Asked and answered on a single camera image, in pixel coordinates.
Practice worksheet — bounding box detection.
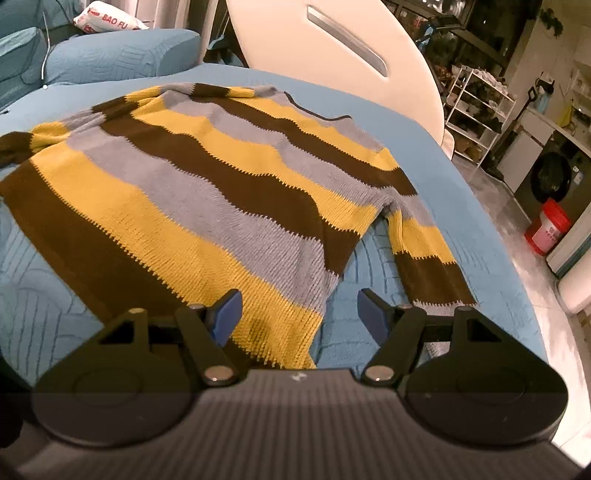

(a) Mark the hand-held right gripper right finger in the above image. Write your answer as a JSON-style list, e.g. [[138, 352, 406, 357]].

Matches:
[[358, 288, 518, 387]]

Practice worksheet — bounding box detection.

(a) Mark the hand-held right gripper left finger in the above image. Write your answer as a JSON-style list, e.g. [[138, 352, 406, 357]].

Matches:
[[83, 289, 243, 387]]

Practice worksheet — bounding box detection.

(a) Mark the yellow brown grey striped sweater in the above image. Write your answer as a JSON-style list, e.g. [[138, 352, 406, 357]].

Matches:
[[0, 82, 477, 370]]

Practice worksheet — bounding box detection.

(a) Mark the blue quilted bedspread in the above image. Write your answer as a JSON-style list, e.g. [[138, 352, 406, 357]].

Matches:
[[0, 62, 548, 398]]

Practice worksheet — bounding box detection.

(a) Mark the beige round stool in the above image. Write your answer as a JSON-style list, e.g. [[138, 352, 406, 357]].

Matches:
[[441, 129, 459, 161]]

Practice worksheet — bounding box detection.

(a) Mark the red plastic bucket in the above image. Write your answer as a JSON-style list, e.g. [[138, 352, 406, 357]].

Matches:
[[524, 198, 573, 257]]

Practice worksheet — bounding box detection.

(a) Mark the white cylindrical bin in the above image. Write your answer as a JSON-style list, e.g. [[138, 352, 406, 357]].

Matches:
[[556, 265, 591, 315]]

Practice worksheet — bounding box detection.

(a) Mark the white freestanding cabinet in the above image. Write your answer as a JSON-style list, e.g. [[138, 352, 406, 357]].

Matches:
[[547, 215, 591, 278]]

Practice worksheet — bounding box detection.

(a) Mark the white shelf rack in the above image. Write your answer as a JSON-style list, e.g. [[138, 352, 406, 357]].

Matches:
[[443, 65, 518, 169]]

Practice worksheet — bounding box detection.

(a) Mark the white chest appliance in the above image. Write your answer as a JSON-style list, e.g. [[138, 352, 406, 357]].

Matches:
[[496, 108, 555, 192]]

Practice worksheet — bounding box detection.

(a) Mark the front-loading washing machine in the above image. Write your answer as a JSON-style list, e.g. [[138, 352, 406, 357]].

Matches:
[[515, 133, 591, 223]]

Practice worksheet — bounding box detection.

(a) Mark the blue quilted pillow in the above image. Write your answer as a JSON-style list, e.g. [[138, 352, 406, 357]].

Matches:
[[44, 29, 202, 87]]

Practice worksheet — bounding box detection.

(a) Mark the white bed end board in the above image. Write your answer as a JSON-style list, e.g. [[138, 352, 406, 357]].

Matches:
[[226, 0, 446, 144]]

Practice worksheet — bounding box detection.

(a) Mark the dark glass display cabinet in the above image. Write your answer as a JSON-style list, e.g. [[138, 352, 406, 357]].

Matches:
[[383, 0, 546, 85]]

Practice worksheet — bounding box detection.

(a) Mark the white printed sack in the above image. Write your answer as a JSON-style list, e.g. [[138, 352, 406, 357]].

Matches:
[[74, 0, 149, 36]]

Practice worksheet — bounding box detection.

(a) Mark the teal cushion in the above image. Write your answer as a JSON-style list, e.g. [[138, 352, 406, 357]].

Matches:
[[0, 27, 49, 112]]

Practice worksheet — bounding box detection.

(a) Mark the black long-handled tool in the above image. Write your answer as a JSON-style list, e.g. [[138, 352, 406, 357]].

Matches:
[[496, 85, 540, 169]]

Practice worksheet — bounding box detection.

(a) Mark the white cable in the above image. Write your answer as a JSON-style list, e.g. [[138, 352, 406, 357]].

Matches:
[[40, 11, 49, 88]]

